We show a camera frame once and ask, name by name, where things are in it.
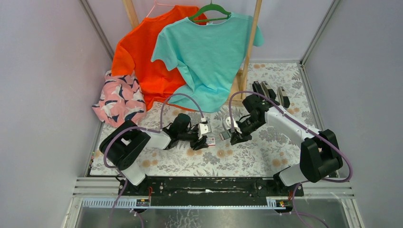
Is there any red staple box sleeve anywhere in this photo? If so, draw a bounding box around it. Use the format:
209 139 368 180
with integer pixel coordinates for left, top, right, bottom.
204 137 216 147

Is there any beige and black stapler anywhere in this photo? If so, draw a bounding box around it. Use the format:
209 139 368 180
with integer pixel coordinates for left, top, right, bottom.
260 81 277 100

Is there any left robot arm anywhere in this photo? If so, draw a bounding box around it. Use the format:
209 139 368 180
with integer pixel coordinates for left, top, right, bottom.
99 114 211 195

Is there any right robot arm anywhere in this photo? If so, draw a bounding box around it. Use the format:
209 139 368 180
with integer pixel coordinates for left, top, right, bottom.
222 92 343 196

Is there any wooden rack base tray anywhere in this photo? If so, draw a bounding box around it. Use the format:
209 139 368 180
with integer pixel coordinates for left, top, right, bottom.
225 69 248 107

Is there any teal t-shirt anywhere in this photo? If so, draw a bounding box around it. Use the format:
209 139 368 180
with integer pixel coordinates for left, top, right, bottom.
151 12 253 113

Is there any pink bird-pattern cloth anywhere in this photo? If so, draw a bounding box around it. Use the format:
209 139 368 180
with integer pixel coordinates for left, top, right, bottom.
92 70 146 128

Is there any orange t-shirt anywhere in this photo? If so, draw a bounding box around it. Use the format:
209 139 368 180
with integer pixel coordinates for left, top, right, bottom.
112 5 199 110

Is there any green clothes hanger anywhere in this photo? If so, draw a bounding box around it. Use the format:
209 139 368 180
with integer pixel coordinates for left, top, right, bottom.
188 0 231 23

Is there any pink clothes hanger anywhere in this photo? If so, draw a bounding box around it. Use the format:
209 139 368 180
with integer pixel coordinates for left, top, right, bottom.
146 0 175 18

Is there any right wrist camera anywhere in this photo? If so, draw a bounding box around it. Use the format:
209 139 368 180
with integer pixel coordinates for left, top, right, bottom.
222 117 242 135

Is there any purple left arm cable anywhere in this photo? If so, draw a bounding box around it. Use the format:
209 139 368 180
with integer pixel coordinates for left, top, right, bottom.
103 93 209 228

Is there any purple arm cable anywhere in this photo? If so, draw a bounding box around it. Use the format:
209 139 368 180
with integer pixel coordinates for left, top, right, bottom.
103 93 209 228
228 91 354 228

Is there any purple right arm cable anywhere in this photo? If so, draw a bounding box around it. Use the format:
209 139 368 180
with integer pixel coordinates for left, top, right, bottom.
228 91 354 228

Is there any wooden rack right post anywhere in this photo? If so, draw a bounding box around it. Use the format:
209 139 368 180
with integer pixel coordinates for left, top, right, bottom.
239 0 262 91

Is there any wooden rack post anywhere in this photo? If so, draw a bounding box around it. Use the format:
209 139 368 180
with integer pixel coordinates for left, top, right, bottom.
122 0 140 29
239 0 262 91

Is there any wooden rack left post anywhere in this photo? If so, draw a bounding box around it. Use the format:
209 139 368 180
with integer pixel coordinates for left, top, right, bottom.
122 0 140 29

